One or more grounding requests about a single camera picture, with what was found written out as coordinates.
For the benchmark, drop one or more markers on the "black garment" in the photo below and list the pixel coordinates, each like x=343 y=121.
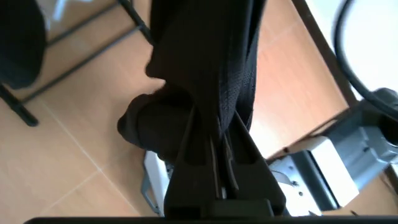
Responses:
x=202 y=56
x=18 y=43

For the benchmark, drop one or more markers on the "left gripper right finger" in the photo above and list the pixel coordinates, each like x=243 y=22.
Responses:
x=252 y=183

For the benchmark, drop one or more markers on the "black clothes rack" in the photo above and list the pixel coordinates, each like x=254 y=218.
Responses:
x=77 y=63

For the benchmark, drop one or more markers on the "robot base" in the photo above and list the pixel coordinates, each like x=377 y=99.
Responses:
x=326 y=168

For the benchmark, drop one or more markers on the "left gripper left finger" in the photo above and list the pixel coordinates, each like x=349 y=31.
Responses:
x=192 y=183

